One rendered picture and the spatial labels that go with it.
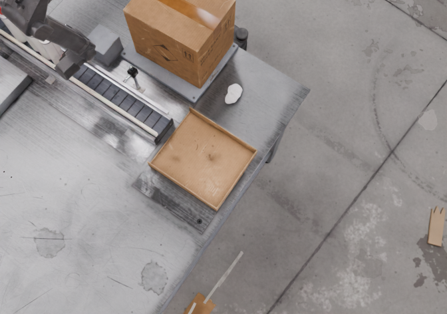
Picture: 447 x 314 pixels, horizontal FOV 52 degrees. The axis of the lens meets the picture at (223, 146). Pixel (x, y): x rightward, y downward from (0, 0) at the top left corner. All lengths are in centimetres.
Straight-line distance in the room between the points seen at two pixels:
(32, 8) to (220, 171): 86
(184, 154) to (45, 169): 50
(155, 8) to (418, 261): 183
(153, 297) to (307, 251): 110
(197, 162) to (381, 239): 126
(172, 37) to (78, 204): 66
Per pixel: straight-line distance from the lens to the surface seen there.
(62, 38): 134
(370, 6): 315
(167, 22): 157
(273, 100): 176
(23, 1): 113
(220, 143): 167
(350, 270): 251
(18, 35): 191
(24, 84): 189
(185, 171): 165
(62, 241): 168
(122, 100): 172
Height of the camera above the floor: 241
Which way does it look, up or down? 71 degrees down
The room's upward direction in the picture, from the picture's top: 2 degrees clockwise
